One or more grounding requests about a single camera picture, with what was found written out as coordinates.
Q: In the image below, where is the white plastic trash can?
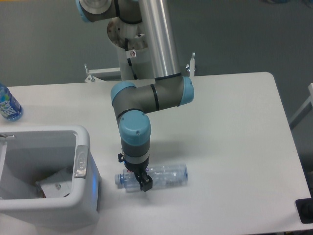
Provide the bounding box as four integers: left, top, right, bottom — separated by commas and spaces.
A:
0, 125, 101, 228

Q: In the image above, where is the white frame at right edge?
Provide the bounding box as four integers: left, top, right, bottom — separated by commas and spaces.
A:
289, 83, 313, 130

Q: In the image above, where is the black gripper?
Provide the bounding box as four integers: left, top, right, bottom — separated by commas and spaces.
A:
118, 153, 153, 192

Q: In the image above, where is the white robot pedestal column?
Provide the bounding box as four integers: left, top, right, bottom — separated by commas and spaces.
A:
107, 17, 154, 80

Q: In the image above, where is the clear crushed plastic bottle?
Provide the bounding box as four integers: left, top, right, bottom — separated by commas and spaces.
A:
114, 164, 188, 192

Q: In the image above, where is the blue labelled water bottle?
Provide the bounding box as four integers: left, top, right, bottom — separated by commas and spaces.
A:
0, 84, 23, 121

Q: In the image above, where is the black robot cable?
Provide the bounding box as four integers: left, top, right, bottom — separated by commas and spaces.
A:
124, 37, 138, 80

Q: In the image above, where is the white left base bracket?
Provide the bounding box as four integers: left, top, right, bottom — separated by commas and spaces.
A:
84, 64, 121, 83

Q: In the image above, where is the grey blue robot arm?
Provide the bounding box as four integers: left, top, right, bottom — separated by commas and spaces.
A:
76, 0, 194, 191

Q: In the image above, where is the trash pile inside can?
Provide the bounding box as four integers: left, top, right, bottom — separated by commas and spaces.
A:
35, 181, 46, 198

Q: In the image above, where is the white base bracket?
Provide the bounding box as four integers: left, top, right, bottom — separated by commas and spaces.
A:
185, 52, 196, 77
84, 64, 121, 83

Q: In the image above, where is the black table corner clamp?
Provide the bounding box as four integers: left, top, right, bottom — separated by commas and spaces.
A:
295, 198, 313, 224

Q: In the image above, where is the white right base bracket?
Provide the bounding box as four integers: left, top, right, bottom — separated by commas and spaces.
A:
185, 52, 196, 77

